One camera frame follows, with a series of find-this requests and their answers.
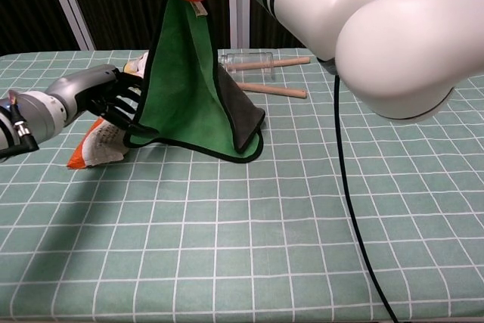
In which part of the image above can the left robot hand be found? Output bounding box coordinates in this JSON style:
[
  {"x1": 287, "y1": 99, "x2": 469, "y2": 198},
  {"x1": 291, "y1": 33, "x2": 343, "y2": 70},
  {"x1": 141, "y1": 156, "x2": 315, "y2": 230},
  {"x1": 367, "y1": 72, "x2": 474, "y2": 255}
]
[{"x1": 45, "y1": 64, "x2": 147, "y2": 130}]

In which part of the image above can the grey and green cloth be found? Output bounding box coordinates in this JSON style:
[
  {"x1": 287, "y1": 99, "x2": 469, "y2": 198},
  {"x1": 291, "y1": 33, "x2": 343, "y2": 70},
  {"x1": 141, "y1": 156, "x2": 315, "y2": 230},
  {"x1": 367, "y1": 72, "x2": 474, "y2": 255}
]
[{"x1": 123, "y1": 0, "x2": 266, "y2": 164}]

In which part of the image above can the plush doll with black hair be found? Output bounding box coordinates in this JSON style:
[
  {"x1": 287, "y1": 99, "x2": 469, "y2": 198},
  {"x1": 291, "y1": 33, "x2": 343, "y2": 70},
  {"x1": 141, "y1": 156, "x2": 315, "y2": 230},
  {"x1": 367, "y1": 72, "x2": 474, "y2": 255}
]
[{"x1": 123, "y1": 51, "x2": 150, "y2": 78}]

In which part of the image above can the white and orange snack packet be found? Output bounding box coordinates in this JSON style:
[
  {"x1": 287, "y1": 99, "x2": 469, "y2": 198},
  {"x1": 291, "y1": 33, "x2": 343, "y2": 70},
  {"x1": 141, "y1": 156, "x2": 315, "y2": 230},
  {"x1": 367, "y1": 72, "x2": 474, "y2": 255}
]
[{"x1": 67, "y1": 117, "x2": 132, "y2": 169}]

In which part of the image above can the clear plastic jar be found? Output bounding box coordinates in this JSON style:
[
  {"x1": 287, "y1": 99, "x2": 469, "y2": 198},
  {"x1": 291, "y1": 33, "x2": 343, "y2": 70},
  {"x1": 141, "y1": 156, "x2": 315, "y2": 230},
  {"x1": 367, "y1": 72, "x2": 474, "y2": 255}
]
[{"x1": 218, "y1": 50, "x2": 276, "y2": 81}]

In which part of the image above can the wooden stick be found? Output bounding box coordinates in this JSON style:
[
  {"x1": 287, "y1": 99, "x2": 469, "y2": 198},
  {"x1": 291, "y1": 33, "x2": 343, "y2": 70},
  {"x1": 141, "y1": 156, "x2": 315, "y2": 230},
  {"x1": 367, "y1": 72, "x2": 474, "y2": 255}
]
[
  {"x1": 237, "y1": 82, "x2": 308, "y2": 99},
  {"x1": 226, "y1": 56, "x2": 311, "y2": 73}
]

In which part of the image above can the green checkered tablecloth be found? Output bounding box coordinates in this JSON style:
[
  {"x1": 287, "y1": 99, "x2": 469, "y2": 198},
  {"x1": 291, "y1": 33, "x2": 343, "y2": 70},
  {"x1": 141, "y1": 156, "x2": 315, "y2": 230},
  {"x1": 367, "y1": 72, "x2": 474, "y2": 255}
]
[{"x1": 0, "y1": 47, "x2": 484, "y2": 323}]

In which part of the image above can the white frame post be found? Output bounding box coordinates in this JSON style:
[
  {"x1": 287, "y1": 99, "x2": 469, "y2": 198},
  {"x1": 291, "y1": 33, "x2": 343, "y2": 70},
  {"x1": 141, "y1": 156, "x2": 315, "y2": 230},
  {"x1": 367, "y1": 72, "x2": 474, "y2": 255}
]
[
  {"x1": 40, "y1": 0, "x2": 95, "y2": 51},
  {"x1": 227, "y1": 0, "x2": 251, "y2": 50}
]

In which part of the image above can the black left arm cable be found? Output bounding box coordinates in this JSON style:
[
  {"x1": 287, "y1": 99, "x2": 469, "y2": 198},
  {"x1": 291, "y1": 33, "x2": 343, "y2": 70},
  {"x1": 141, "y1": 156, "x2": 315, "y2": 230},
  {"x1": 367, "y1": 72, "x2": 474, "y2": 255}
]
[{"x1": 0, "y1": 105, "x2": 40, "y2": 161}]

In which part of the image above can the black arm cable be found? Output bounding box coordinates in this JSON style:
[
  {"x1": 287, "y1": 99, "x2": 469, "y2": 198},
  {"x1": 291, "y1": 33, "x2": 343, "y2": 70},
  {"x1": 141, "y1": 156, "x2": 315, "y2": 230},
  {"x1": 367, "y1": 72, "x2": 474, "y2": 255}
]
[
  {"x1": 0, "y1": 105, "x2": 40, "y2": 161},
  {"x1": 334, "y1": 73, "x2": 400, "y2": 323}
]

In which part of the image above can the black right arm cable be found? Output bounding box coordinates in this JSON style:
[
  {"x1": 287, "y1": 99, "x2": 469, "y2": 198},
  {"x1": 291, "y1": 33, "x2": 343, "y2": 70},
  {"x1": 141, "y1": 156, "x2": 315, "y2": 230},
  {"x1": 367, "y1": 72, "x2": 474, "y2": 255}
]
[{"x1": 334, "y1": 73, "x2": 400, "y2": 323}]

